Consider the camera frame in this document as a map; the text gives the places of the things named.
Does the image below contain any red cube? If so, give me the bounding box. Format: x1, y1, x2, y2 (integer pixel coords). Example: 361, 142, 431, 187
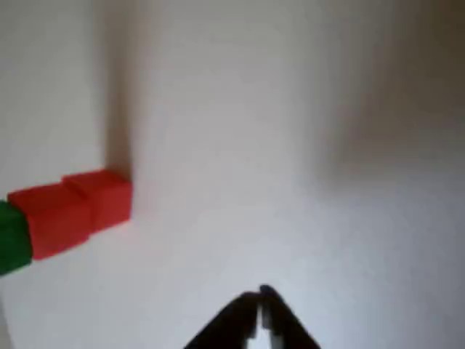
7, 182, 92, 262
61, 169, 134, 234

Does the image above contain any green cube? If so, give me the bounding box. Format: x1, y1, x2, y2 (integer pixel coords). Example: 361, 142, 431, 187
0, 200, 33, 278

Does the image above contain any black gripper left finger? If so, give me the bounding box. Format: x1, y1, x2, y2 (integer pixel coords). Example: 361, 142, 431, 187
184, 291, 264, 349

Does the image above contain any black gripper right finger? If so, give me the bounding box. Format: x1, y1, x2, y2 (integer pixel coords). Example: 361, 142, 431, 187
258, 284, 323, 349

